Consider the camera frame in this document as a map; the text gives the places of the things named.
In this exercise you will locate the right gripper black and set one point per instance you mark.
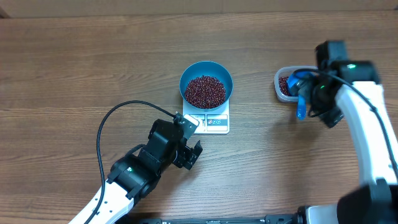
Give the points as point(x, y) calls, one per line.
point(331, 118)

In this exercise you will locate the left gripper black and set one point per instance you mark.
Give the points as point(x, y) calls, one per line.
point(189, 156)

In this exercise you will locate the blue measuring scoop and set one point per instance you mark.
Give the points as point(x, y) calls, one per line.
point(300, 84)

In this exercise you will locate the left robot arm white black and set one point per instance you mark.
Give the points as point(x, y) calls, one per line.
point(132, 178)

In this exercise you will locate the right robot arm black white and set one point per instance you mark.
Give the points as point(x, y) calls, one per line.
point(340, 88)

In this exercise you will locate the white digital kitchen scale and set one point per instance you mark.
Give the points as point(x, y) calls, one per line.
point(211, 121)

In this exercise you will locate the red beans in bowl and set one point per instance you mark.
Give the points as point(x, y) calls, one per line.
point(205, 92)

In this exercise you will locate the blue metal bowl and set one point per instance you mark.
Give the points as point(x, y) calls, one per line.
point(207, 68)

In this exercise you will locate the red adzuki beans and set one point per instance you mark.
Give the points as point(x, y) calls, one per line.
point(283, 85)

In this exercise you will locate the clear plastic container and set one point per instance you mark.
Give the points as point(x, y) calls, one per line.
point(286, 72)

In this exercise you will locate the black mounting rail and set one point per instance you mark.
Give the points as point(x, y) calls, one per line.
point(268, 219)

